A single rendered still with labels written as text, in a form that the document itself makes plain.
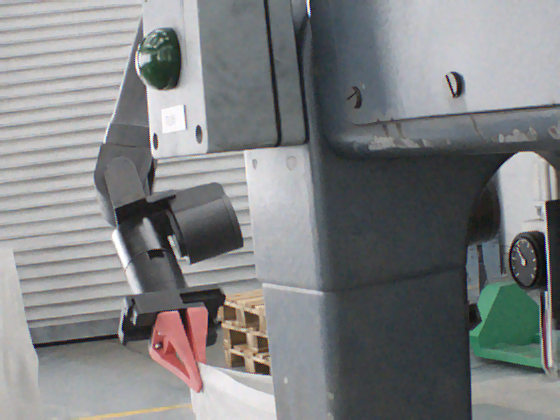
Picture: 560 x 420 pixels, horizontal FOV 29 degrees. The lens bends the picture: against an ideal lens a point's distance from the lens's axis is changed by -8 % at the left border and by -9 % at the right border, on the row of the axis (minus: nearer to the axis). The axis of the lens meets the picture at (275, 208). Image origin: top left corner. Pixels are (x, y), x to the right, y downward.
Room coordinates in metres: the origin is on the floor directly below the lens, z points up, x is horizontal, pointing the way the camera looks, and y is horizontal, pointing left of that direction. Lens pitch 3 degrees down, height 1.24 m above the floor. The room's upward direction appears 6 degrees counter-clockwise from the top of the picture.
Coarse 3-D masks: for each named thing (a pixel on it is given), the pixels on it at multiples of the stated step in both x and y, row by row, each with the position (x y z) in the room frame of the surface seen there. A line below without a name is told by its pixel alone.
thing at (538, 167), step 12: (540, 168) 0.69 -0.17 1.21; (552, 168) 0.68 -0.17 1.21; (540, 180) 0.69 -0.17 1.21; (552, 180) 0.68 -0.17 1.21; (540, 192) 0.69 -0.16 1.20; (552, 192) 0.68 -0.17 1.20; (540, 204) 0.69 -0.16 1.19; (552, 204) 0.66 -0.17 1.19; (552, 216) 0.66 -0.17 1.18; (528, 228) 0.70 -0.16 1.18; (540, 228) 0.68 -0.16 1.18; (552, 228) 0.66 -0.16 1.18; (552, 240) 0.66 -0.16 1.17; (552, 252) 0.66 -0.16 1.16; (552, 264) 0.66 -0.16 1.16; (552, 276) 0.66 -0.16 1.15; (540, 288) 0.69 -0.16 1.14; (552, 288) 0.66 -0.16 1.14; (552, 300) 0.66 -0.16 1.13; (552, 312) 0.66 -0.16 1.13
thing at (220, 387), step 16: (208, 368) 1.04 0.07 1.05; (208, 384) 1.04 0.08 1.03; (224, 384) 0.99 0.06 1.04; (240, 384) 0.94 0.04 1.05; (256, 384) 0.98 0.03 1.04; (272, 384) 0.97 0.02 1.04; (192, 400) 1.09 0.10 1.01; (208, 400) 1.05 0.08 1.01; (224, 400) 1.00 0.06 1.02; (240, 400) 0.95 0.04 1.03; (256, 400) 0.91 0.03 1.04; (272, 400) 0.88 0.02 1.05; (208, 416) 1.06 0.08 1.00; (224, 416) 1.01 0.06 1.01; (240, 416) 0.95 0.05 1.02; (256, 416) 0.91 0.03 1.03; (272, 416) 0.89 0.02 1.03
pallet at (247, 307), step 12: (228, 300) 6.54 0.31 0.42; (240, 300) 6.41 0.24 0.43; (252, 300) 6.35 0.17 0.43; (228, 312) 6.67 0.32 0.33; (240, 312) 6.37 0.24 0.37; (252, 312) 6.17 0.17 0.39; (264, 312) 5.99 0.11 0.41; (240, 324) 6.38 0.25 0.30; (252, 324) 6.32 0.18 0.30; (264, 324) 6.01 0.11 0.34
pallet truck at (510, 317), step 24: (480, 264) 6.20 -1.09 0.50; (480, 288) 6.18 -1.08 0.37; (504, 288) 6.05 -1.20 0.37; (480, 312) 6.04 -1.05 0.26; (504, 312) 6.01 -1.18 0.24; (528, 312) 6.07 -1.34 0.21; (480, 336) 5.91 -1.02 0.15; (504, 336) 5.97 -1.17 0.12; (528, 336) 6.03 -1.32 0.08; (504, 360) 5.67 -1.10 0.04; (528, 360) 5.47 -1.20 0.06
